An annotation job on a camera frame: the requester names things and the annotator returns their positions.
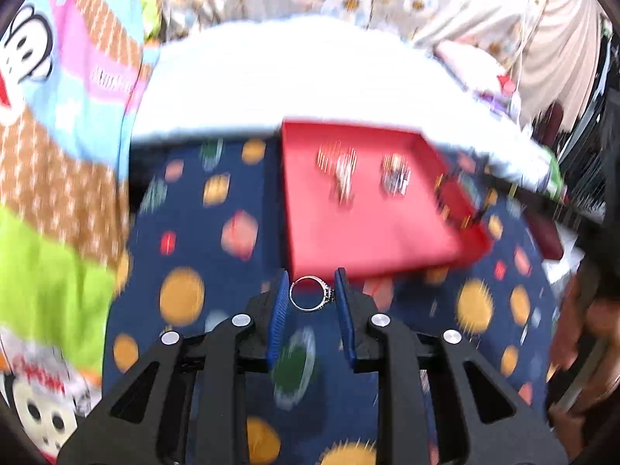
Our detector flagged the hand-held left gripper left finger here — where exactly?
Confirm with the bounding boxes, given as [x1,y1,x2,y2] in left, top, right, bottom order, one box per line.
[55,269,291,465]

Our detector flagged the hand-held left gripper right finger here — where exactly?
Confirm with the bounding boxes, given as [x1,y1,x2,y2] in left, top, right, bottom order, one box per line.
[334,267,570,465]

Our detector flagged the silver ring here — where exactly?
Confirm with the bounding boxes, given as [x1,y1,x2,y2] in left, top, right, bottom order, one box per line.
[289,275,336,312]

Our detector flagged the red cardboard box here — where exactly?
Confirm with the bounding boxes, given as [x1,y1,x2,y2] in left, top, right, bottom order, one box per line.
[280,120,494,284]

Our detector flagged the white pearl bracelet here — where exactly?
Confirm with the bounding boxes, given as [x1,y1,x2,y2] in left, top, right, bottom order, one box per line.
[329,152,359,204]

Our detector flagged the gold wristwatch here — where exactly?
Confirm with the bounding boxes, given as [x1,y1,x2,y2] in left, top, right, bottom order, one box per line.
[380,152,413,198]

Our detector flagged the dark bead bracelet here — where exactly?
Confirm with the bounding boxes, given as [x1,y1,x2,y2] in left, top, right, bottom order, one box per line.
[435,173,486,231]

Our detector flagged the gold bangle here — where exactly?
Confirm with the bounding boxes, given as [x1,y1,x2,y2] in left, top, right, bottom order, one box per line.
[316,141,359,175]

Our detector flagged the person's right hand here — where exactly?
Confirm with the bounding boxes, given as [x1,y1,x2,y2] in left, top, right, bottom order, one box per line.
[547,262,620,429]

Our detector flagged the navy planet print blanket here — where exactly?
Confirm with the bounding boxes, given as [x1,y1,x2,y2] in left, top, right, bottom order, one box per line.
[102,136,572,465]

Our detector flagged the dark red case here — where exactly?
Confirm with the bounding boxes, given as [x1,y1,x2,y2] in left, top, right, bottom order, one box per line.
[527,212,565,263]

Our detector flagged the white pillow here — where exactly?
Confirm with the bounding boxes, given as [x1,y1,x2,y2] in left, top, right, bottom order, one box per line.
[131,14,558,192]

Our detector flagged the green cloth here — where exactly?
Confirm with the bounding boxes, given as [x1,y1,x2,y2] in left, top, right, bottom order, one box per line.
[543,154,567,200]

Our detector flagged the colourful cartoon monkey blanket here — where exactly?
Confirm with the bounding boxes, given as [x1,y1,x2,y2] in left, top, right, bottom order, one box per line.
[0,0,165,465]

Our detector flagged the dark chairs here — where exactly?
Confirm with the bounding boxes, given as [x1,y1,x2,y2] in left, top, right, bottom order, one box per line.
[533,102,608,209]

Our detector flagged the pink printed pillow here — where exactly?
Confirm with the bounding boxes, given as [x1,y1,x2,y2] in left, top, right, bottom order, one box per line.
[436,41,520,103]

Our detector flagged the beige curtain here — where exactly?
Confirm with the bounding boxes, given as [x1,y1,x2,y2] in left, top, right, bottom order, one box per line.
[517,0,612,129]

